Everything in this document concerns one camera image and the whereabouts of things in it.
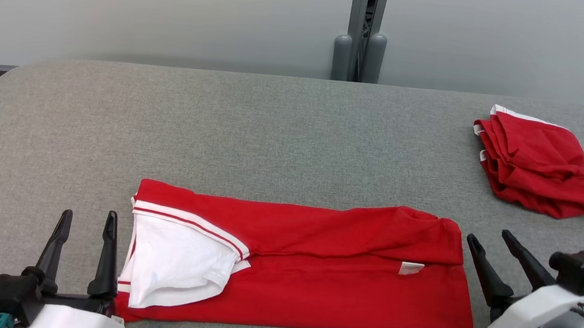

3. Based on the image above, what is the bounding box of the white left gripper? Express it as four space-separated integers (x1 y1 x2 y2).
13 203 136 328

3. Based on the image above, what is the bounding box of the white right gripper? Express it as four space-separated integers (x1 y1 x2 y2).
459 226 584 328

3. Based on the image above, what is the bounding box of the red shorts white trim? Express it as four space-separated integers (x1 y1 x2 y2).
466 102 584 222

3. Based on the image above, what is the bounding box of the red white lettered jersey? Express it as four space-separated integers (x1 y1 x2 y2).
113 176 486 328

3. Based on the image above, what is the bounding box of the grey metal partition post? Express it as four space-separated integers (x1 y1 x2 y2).
343 0 391 85

